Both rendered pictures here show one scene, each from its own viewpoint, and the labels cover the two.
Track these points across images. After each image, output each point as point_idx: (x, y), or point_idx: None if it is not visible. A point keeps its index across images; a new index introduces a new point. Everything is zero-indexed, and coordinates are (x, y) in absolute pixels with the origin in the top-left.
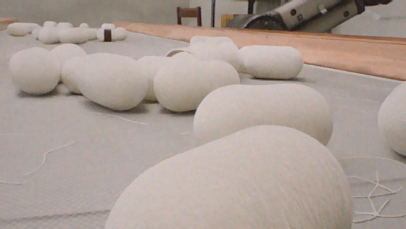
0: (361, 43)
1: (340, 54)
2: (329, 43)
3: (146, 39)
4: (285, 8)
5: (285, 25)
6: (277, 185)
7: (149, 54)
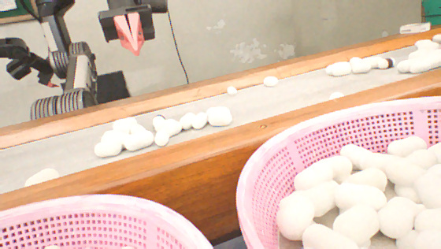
0: (313, 60)
1: (312, 65)
2: (301, 65)
3: (105, 129)
4: (83, 83)
5: (92, 95)
6: None
7: (284, 91)
